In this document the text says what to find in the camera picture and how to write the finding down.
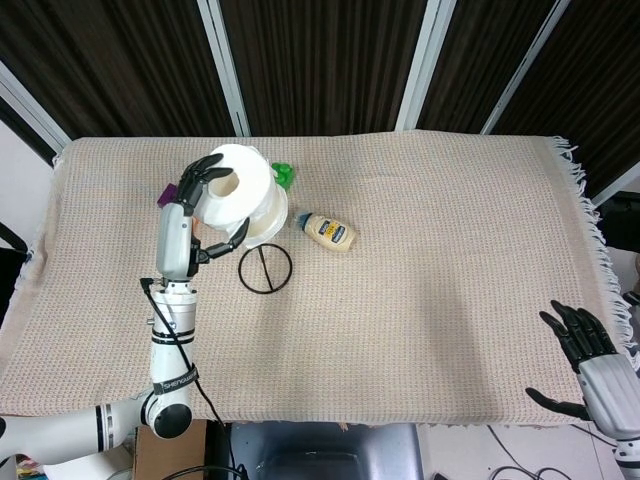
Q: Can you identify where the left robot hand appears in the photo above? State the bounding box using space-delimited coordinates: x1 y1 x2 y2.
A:
155 153 251 279

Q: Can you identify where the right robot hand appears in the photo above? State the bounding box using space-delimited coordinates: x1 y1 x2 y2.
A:
524 299 640 443

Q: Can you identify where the white paper towel roll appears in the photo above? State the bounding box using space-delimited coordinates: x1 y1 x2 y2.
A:
193 143 291 249

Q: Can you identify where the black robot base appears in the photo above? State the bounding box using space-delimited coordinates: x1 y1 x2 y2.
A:
207 420 427 480

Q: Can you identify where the purple toy building block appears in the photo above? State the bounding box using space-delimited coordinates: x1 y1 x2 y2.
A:
155 182 180 208

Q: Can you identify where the green toy building block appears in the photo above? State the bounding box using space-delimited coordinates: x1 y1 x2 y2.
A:
270 160 298 191

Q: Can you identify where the mayonnaise squeeze bottle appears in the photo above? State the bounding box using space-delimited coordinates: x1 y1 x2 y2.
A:
294 211 359 253

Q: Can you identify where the black equipment piece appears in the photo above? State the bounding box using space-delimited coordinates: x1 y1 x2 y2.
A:
0 221 32 302
606 191 640 252

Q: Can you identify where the brown cardboard box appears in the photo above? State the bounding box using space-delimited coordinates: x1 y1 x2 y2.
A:
131 418 209 480

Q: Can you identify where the beige waffle-weave tablecloth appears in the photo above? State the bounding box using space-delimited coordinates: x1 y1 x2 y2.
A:
0 130 640 432

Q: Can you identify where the dark brown pleated curtain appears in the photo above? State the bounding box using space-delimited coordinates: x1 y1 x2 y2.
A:
0 0 640 201

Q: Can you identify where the black wire roll stand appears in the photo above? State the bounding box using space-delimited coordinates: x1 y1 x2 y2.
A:
237 242 294 295

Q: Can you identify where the black floor cable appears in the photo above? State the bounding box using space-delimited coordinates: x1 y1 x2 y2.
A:
429 423 619 480

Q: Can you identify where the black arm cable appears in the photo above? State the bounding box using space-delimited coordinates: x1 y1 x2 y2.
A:
138 277 251 480

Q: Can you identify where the white frame post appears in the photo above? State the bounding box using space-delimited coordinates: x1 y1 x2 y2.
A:
481 0 572 136
196 0 252 137
393 0 452 132
0 61 72 154

